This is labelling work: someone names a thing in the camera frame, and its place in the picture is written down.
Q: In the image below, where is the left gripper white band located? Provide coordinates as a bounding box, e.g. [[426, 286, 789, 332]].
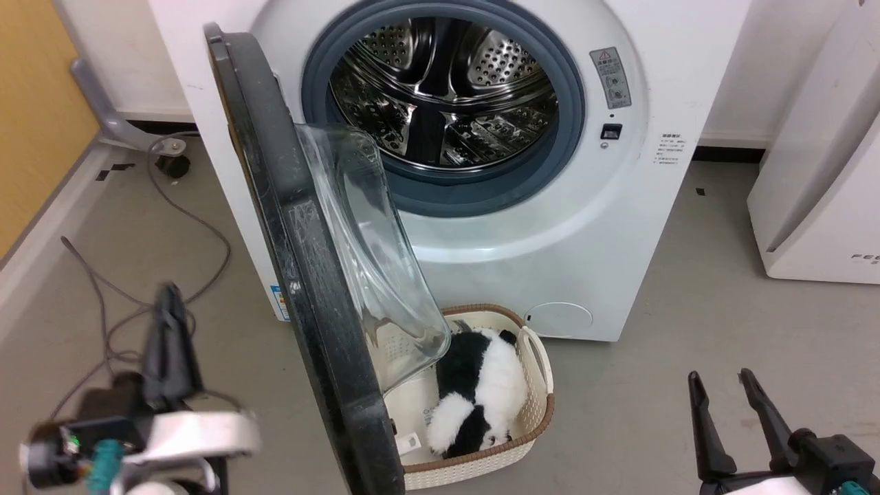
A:
[[74, 282, 263, 475]]

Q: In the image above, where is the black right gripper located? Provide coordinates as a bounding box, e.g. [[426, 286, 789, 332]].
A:
[[687, 368, 880, 495]]

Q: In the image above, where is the black washing machine door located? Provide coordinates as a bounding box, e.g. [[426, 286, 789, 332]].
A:
[[203, 23, 452, 495]]

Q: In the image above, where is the white front-load washing machine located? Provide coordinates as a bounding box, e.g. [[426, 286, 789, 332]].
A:
[[148, 0, 754, 343]]

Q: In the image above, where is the grey rubber door gasket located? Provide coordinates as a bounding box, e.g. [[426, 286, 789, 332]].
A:
[[300, 0, 587, 219]]

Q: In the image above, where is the blue energy label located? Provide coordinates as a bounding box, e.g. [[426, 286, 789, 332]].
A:
[[269, 285, 292, 323]]

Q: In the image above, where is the black caster wheel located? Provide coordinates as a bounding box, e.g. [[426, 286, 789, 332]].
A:
[[155, 154, 191, 180]]

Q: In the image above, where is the cream laundry basket brown rim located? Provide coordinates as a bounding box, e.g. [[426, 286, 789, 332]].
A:
[[375, 303, 557, 492]]

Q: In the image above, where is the white air purifier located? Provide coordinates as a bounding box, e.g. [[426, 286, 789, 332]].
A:
[[747, 0, 880, 285]]

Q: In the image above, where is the black white panda plush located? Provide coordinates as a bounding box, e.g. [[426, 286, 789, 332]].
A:
[[426, 327, 529, 460]]

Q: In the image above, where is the grey metal stand leg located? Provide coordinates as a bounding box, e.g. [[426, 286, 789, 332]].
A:
[[69, 58, 188, 156]]

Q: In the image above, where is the white text label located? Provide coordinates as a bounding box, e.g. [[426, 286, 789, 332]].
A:
[[652, 132, 690, 168]]

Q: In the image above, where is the yellow wooden panel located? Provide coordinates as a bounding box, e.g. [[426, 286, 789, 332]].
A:
[[0, 0, 101, 262]]

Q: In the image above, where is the grey warning sticker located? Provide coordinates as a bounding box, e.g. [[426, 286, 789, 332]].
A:
[[589, 47, 633, 110]]

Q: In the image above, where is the stainless steel washer drum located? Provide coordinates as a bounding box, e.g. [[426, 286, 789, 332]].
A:
[[329, 16, 560, 172]]

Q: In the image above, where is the grey floor cable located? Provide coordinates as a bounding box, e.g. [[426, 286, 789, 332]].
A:
[[47, 131, 232, 421]]

